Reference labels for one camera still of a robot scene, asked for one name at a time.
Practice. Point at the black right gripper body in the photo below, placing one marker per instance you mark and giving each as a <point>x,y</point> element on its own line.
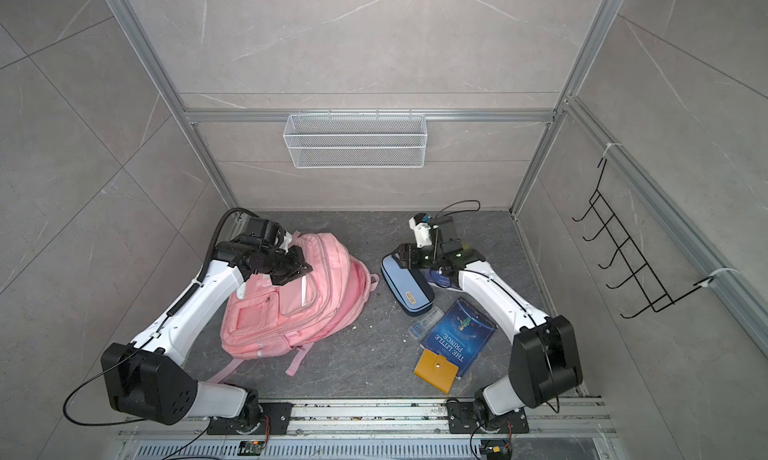
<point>425,257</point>

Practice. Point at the pink student backpack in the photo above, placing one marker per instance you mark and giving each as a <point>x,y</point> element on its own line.
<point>263,320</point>

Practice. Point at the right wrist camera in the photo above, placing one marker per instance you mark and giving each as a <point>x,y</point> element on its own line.
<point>419,224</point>

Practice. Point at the blue Little Prince book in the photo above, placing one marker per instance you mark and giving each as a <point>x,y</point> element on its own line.
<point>460,335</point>

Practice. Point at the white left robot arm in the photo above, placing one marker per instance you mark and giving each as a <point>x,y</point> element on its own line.
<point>145,379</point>

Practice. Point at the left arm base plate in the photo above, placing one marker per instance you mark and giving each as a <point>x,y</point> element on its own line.
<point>270,417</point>

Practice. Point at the yellow leather wallet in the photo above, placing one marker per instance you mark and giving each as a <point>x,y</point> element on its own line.
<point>436,370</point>

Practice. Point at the light blue pencil case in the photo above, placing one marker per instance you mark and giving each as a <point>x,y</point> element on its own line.
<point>410,288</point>

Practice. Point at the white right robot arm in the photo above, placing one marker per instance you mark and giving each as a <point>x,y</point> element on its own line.
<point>544,362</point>

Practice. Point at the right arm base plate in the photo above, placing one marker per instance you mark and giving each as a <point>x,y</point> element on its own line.
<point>465,416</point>

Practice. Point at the aluminium mounting rail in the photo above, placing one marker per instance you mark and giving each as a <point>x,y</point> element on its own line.
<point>429,418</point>

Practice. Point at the white wire mesh basket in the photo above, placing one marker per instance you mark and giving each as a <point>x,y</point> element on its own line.
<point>364,140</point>

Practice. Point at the clear plastic ruler case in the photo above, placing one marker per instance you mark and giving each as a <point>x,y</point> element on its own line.
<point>423,325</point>

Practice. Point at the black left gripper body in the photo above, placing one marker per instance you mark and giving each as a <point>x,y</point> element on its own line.
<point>282,266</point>

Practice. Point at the black wire hook rack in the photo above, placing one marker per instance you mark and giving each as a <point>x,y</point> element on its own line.
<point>629,252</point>

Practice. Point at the Animal Farm book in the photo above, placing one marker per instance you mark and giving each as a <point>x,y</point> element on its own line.
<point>437,279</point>

